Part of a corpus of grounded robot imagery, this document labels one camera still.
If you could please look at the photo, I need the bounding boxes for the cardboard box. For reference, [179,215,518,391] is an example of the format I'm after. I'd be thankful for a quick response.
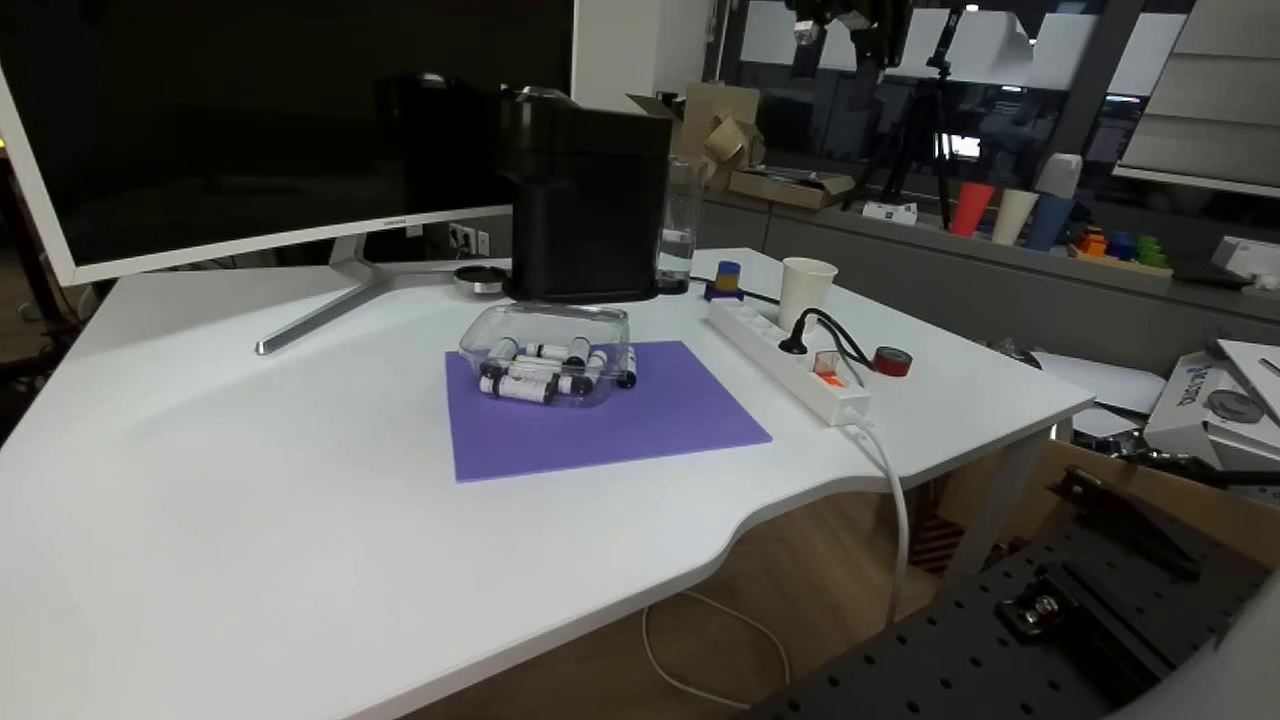
[629,82,766,193]

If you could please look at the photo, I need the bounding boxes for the clear water tank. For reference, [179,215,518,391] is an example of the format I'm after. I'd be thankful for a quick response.
[655,163,705,293]

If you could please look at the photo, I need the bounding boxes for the white framed monitor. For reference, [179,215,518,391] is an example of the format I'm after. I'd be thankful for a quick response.
[0,0,579,293]

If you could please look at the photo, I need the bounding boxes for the grey table leg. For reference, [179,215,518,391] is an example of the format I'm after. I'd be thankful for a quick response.
[938,420,1059,590]

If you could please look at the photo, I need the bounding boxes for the purple blue cloth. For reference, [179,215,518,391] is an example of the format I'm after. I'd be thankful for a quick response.
[440,341,775,489]

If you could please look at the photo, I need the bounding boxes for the white looped floor cable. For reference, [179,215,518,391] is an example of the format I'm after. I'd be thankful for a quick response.
[637,585,795,713]

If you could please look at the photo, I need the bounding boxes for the white paper cup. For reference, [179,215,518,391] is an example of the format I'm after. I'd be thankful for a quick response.
[775,254,842,332]

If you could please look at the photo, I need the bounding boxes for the white power strip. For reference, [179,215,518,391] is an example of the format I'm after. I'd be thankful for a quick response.
[699,302,874,431]

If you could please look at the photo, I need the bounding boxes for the black tripod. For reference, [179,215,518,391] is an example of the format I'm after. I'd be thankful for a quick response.
[861,0,978,233]

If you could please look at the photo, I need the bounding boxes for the white printed papers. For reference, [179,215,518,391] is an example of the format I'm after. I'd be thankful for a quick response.
[1141,338,1280,471]

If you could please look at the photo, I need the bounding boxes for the silver monitor stand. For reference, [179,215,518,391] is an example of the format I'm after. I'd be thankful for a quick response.
[251,238,403,360]

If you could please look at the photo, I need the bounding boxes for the red plastic cup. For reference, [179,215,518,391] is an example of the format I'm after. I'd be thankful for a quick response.
[947,179,1001,246]

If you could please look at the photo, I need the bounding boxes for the round black disc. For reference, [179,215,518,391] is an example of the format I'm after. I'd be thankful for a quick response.
[450,266,511,302]

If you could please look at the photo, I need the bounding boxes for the black plug with cable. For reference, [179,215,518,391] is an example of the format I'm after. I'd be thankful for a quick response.
[775,304,881,371]

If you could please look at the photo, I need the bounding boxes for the white power strip cord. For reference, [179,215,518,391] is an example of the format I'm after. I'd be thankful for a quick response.
[842,414,916,633]

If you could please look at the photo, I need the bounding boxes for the blue plastic cup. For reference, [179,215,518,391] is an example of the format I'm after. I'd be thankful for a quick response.
[1020,193,1076,255]

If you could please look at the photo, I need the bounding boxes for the cream plastic cup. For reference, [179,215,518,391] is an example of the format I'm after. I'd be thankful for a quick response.
[989,184,1042,254]

